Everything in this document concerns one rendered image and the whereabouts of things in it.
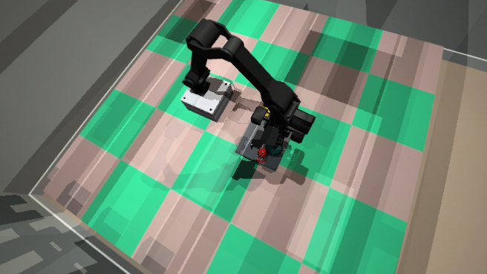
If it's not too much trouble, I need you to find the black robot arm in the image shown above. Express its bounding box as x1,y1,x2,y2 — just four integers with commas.
182,18,316,147

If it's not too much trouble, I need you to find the red gear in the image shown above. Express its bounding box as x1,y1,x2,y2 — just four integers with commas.
258,148,269,159

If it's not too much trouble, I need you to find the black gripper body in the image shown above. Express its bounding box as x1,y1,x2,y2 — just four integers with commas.
251,106,305,143

